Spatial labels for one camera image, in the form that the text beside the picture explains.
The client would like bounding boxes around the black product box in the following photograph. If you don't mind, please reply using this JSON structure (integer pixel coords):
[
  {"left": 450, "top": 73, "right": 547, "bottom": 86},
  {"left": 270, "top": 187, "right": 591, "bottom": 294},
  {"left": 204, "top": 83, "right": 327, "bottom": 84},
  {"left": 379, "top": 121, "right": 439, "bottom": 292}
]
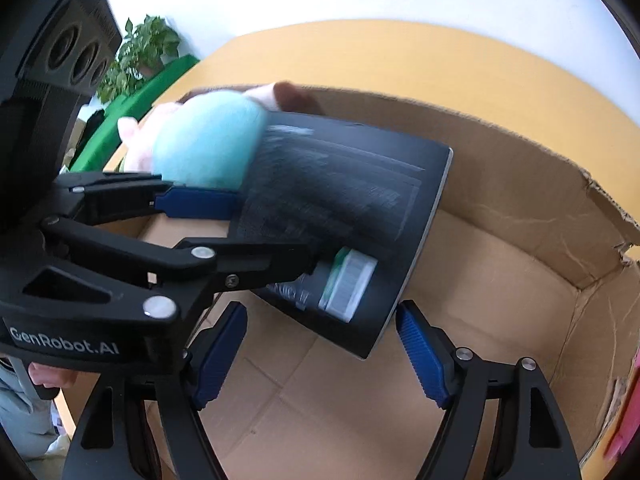
[{"left": 230, "top": 113, "right": 454, "bottom": 358}]

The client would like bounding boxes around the person's left hand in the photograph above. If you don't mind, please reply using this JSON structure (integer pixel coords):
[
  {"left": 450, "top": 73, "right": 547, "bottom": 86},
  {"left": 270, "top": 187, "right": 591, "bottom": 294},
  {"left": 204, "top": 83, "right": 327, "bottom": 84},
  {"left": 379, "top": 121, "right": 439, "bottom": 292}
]
[{"left": 27, "top": 363, "right": 78, "bottom": 389}]

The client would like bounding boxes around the green cloth covered stand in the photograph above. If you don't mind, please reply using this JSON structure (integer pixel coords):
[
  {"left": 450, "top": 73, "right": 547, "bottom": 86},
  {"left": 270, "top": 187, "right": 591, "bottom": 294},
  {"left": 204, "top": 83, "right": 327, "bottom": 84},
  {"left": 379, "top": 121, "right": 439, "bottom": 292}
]
[{"left": 70, "top": 54, "right": 200, "bottom": 171}]

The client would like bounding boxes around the pig plush toy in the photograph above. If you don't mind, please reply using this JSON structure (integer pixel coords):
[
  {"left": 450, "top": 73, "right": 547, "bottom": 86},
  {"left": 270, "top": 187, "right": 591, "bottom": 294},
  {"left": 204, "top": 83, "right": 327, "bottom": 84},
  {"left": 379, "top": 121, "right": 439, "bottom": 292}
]
[{"left": 117, "top": 81, "right": 322, "bottom": 191}]

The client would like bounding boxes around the green potted plant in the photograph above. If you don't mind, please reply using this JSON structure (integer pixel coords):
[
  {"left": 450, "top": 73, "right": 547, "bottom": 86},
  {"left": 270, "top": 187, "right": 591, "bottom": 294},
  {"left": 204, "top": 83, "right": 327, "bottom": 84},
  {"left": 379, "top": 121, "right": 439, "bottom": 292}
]
[{"left": 96, "top": 15, "right": 181, "bottom": 104}]

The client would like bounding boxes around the black camera box left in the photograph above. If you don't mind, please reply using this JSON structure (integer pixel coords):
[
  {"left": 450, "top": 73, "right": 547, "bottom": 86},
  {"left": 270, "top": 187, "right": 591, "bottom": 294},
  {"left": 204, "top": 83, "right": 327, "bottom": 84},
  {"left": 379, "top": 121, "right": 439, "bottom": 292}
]
[{"left": 1, "top": 0, "right": 122, "bottom": 183}]

